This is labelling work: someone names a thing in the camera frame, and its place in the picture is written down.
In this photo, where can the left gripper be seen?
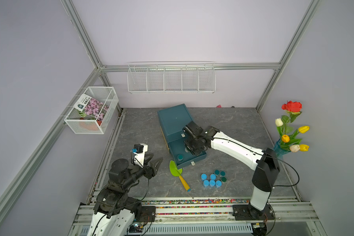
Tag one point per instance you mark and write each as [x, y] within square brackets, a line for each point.
[150, 170]

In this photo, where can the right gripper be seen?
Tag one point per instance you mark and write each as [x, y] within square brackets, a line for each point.
[193, 151]

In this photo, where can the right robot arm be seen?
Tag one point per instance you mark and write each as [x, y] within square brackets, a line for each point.
[264, 163]

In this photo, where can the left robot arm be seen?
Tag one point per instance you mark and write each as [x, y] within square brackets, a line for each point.
[114, 211]

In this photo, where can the teal drawer cabinet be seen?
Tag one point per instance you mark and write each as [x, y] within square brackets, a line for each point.
[172, 121]

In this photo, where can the blue paint can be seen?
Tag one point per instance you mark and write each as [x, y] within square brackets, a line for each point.
[218, 183]
[212, 183]
[203, 177]
[206, 183]
[213, 177]

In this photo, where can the teal glass vase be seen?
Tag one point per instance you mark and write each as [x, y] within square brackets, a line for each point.
[279, 152]

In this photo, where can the purple flower seed packet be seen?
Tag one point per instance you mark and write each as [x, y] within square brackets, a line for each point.
[91, 108]

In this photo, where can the artificial flower bouquet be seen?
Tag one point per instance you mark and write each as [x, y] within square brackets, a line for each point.
[289, 134]

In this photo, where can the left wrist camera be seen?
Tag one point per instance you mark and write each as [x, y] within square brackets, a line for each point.
[138, 154]

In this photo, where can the green trowel yellow handle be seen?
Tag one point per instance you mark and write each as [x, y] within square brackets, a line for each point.
[178, 173]

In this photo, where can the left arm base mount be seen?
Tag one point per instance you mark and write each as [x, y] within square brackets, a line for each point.
[142, 213]

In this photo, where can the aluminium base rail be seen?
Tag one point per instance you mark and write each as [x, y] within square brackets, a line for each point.
[203, 215]

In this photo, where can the white wire wall shelf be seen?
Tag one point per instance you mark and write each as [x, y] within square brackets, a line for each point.
[180, 78]

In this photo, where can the white wire basket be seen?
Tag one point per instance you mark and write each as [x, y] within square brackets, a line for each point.
[81, 125]

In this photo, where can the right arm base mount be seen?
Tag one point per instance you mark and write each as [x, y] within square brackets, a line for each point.
[248, 213]

